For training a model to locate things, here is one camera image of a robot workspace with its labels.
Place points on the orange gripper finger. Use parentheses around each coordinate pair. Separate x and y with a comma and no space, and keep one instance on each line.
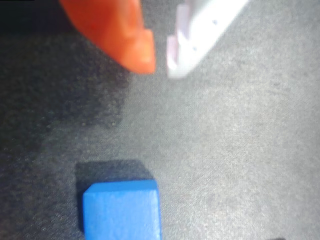
(112,30)

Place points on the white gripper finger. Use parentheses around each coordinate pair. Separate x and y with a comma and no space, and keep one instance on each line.
(200,32)

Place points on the blue wooden cube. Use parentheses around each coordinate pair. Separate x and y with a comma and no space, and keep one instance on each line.
(122,212)

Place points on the dark grey table mat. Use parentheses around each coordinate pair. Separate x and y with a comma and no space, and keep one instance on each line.
(225,150)

